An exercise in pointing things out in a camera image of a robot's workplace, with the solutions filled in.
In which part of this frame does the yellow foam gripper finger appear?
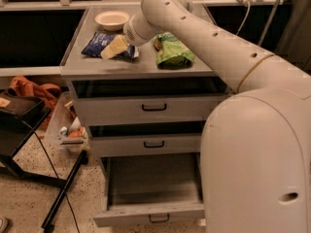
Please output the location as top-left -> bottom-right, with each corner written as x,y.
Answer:
100,35 -> 129,59

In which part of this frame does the blue chip bag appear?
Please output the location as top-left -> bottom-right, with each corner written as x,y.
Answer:
82,32 -> 139,60

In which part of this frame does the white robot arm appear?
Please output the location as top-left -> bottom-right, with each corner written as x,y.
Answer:
124,0 -> 311,233

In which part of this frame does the green chip bag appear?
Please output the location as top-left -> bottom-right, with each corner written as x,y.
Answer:
154,32 -> 195,69

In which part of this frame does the grey drawer cabinet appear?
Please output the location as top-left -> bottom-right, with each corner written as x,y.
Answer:
59,3 -> 234,229

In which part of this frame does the middle grey drawer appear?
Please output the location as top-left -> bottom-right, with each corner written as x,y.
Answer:
89,134 -> 201,157

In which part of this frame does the bottom grey drawer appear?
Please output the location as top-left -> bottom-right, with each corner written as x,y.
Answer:
93,153 -> 204,227

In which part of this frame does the white bowl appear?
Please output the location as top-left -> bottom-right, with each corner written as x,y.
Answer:
95,11 -> 129,32

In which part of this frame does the orange jacket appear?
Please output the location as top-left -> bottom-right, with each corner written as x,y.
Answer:
4,76 -> 62,129

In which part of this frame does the clear plastic bin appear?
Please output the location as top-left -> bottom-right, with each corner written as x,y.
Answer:
45,91 -> 88,153

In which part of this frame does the black stand with box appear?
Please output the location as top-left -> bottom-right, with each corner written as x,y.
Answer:
0,91 -> 88,233

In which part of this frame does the metal pole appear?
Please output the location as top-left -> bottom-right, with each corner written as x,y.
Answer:
258,0 -> 281,47

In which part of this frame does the dark cabinet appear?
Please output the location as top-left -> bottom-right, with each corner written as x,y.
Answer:
276,0 -> 311,72

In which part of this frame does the white shoe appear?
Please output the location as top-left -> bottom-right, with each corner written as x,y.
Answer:
0,216 -> 8,233

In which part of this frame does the white cable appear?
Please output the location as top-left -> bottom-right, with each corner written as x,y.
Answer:
235,1 -> 252,37

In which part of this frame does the black cable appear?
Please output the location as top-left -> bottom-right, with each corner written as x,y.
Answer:
21,119 -> 81,233

